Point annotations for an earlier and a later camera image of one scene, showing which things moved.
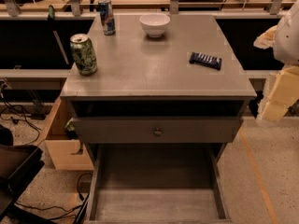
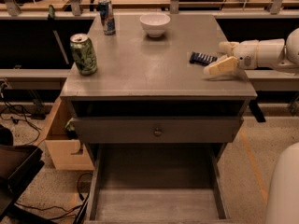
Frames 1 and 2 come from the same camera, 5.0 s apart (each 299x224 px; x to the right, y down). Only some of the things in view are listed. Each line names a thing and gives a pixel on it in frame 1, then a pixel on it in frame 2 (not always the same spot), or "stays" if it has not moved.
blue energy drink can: (106, 8) stays
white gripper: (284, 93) to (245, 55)
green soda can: (83, 54) stays
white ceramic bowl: (154, 23) stays
